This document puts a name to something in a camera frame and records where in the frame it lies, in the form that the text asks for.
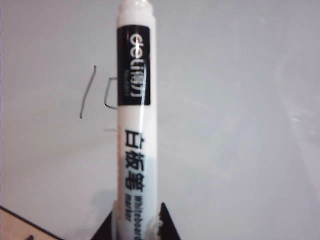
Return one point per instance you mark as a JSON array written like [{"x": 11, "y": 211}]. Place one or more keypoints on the white whiteboard panel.
[{"x": 225, "y": 100}]

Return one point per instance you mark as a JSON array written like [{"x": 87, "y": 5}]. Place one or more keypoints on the white whiteboard marker pen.
[{"x": 137, "y": 125}]

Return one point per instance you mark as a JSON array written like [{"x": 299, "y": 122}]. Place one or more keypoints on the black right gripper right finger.
[{"x": 170, "y": 225}]

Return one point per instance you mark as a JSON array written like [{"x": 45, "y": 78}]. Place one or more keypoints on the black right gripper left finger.
[{"x": 106, "y": 227}]

